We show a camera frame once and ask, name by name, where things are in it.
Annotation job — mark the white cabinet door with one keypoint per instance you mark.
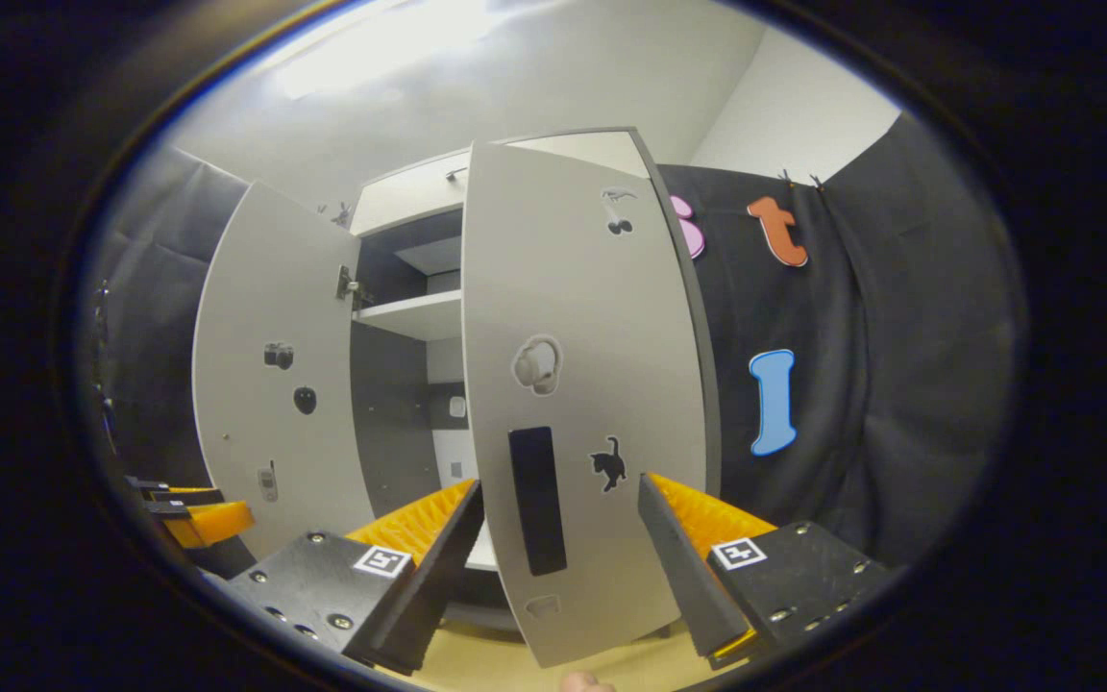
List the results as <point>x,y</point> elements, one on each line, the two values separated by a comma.
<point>265,279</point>
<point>563,269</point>

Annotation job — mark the metal door hinge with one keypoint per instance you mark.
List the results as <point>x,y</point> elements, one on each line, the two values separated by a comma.
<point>350,286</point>

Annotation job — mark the white cabinet shelf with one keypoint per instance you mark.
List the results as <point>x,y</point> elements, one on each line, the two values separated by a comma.
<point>409,315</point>

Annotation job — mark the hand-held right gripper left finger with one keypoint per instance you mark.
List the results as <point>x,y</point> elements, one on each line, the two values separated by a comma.
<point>443,567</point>

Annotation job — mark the white and grey cabinet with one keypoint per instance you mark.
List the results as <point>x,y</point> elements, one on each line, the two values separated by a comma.
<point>390,413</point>

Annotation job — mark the black backdrop cloth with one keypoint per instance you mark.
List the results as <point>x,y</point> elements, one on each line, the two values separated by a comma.
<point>150,288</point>
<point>899,384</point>

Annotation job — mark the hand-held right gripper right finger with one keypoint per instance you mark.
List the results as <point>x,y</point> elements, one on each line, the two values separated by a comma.
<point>683,567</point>

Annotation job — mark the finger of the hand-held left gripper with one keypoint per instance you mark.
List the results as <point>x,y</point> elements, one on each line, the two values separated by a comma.
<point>212,521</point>
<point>179,495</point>

